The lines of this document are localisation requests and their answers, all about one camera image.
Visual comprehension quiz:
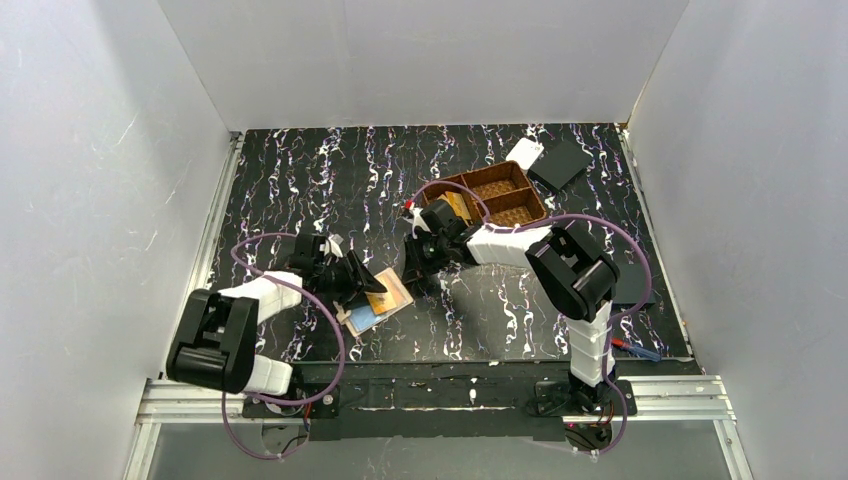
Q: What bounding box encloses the gold credit card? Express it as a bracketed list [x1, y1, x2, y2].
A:
[438, 191, 473, 225]

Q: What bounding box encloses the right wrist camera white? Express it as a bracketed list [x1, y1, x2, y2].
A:
[401, 200, 430, 238]

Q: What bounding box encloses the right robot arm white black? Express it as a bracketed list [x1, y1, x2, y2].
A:
[401, 200, 620, 390]

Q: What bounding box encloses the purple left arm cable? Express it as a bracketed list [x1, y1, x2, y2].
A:
[220, 233, 347, 462]

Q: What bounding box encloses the white small box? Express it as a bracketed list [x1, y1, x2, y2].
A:
[505, 138, 544, 172]

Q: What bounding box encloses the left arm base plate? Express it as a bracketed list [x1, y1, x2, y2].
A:
[242, 383, 341, 420]

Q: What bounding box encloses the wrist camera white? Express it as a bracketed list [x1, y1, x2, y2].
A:
[321, 234, 344, 260]
[401, 200, 430, 238]

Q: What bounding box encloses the black flat box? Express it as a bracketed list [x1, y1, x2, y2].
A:
[527, 140, 593, 192]

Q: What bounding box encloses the black pad on table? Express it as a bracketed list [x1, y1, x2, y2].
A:
[613, 263, 647, 309]

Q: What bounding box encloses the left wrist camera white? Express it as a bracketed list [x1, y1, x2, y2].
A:
[321, 234, 344, 260]

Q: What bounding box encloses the red blue screwdriver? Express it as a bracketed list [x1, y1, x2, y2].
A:
[611, 338, 663, 362]

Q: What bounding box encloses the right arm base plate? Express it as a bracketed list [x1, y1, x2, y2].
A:
[525, 380, 638, 421]

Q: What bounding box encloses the brown woven divided basket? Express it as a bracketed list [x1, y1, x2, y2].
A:
[415, 161, 548, 227]

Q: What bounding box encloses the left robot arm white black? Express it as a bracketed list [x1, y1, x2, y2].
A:
[165, 233, 388, 407]

